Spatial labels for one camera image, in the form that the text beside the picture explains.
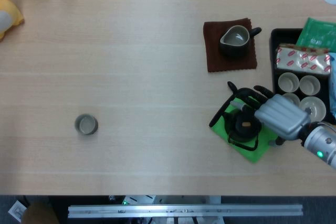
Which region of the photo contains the grey-green ceramic teacup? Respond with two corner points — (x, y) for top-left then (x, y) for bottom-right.
(74, 113), (99, 136)

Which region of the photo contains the green cloth with black trim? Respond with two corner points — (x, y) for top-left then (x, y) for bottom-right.
(208, 81), (279, 164)

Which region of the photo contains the black cast-iron teapot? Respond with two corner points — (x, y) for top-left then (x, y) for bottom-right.
(223, 108), (263, 152)

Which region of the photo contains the aluminium profile rail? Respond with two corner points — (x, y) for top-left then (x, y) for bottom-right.
(67, 204), (304, 219)

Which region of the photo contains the dark ceramic pitcher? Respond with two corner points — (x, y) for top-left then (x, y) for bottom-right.
(219, 25), (263, 58)

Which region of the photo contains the green tea packet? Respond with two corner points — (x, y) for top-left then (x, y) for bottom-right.
(296, 17), (336, 49)

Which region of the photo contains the light blue wipes pack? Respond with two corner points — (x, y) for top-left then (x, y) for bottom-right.
(328, 52), (336, 119)

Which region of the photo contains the black plastic tray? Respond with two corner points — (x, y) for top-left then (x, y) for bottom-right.
(269, 28), (336, 126)

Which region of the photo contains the red white snack packet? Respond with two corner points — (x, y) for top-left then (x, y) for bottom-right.
(274, 43), (332, 77)

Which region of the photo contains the brown cloth mat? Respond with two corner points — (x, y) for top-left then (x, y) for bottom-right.
(203, 17), (258, 73)

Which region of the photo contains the white cup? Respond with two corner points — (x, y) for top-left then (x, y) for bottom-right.
(299, 74), (321, 96)
(282, 92), (301, 106)
(278, 72), (300, 93)

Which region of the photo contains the white lidded tea bowl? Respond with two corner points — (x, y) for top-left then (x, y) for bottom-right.
(299, 95), (327, 124)

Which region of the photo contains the yellow plush toy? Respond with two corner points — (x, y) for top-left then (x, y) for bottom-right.
(0, 0), (25, 41)

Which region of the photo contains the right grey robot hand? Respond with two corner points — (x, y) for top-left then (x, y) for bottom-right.
(230, 84), (312, 147)

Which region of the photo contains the orange-brown seat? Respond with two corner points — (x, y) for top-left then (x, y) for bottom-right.
(21, 201), (60, 224)

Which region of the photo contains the white floor socket box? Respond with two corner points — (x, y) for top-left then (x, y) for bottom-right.
(7, 200), (27, 222)

